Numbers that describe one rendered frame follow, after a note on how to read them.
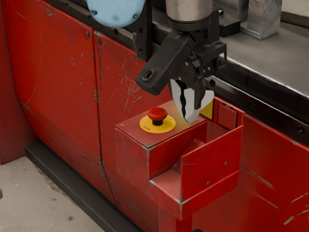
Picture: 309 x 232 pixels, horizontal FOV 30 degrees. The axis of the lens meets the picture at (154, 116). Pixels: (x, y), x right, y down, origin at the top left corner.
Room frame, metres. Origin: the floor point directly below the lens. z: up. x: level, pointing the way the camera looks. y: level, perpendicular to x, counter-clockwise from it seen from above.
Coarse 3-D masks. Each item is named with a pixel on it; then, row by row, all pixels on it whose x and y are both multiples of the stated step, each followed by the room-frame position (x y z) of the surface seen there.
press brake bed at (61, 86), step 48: (48, 0) 1.67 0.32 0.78; (48, 48) 1.69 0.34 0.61; (96, 48) 1.47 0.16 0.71; (48, 96) 1.72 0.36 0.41; (96, 96) 1.48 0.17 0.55; (144, 96) 1.30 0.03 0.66; (240, 96) 1.04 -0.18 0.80; (48, 144) 1.86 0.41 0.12; (96, 144) 1.50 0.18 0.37; (288, 144) 0.93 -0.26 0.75; (96, 192) 1.65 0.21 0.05; (240, 192) 1.02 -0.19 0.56; (288, 192) 0.92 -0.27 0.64
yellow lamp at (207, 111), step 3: (210, 102) 0.98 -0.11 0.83; (207, 105) 0.98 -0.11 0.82; (210, 105) 0.98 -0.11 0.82; (204, 108) 0.99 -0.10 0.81; (207, 108) 0.98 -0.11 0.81; (210, 108) 0.98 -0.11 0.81; (201, 111) 0.99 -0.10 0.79; (204, 111) 0.99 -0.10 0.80; (207, 111) 0.98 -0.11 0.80; (210, 111) 0.98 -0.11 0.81; (204, 114) 0.99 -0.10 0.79; (207, 114) 0.98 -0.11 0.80; (210, 114) 0.98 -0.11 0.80; (210, 117) 0.98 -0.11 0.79
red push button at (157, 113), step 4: (152, 108) 0.99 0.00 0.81; (156, 108) 0.98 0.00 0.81; (160, 108) 0.98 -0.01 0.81; (148, 112) 0.97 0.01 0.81; (152, 112) 0.97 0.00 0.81; (156, 112) 0.97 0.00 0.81; (160, 112) 0.97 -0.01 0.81; (164, 112) 0.97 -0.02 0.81; (152, 116) 0.96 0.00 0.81; (156, 116) 0.96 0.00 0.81; (160, 116) 0.96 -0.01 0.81; (164, 116) 0.96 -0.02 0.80; (152, 120) 0.97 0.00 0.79; (156, 120) 0.95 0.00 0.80; (160, 120) 0.96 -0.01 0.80; (156, 124) 0.96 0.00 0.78; (160, 124) 0.96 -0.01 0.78
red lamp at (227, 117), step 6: (222, 108) 0.95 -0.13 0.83; (228, 108) 0.94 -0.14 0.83; (222, 114) 0.95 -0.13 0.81; (228, 114) 0.94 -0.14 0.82; (234, 114) 0.93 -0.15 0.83; (222, 120) 0.95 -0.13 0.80; (228, 120) 0.94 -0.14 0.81; (234, 120) 0.93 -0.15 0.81; (228, 126) 0.94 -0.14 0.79; (234, 126) 0.93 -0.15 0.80
